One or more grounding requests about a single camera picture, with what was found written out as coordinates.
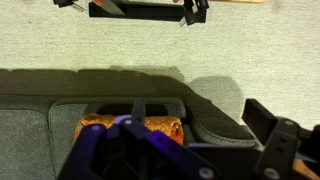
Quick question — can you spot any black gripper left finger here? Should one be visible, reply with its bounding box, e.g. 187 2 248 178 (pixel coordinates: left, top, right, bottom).
132 97 146 123

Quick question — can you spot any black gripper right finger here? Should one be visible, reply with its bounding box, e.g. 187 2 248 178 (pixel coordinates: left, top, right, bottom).
242 99 277 136

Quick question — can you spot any orange patterned cushion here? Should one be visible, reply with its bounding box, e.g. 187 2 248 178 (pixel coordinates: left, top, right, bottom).
73 113 184 145

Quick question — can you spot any grey fabric sofa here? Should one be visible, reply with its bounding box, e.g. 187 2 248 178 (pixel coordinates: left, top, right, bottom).
0 70 255 180

